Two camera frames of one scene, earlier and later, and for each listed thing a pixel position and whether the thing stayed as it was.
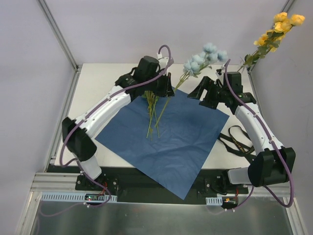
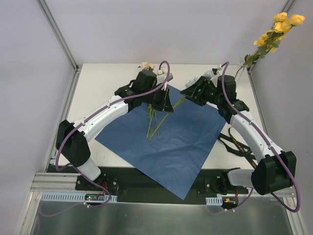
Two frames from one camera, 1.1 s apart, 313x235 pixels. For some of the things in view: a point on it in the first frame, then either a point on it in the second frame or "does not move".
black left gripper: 161,86 → 159,98
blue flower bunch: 210,55 → 209,74
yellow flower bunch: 271,39 does not move
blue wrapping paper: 169,137 does not move
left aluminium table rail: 52,152 does not move
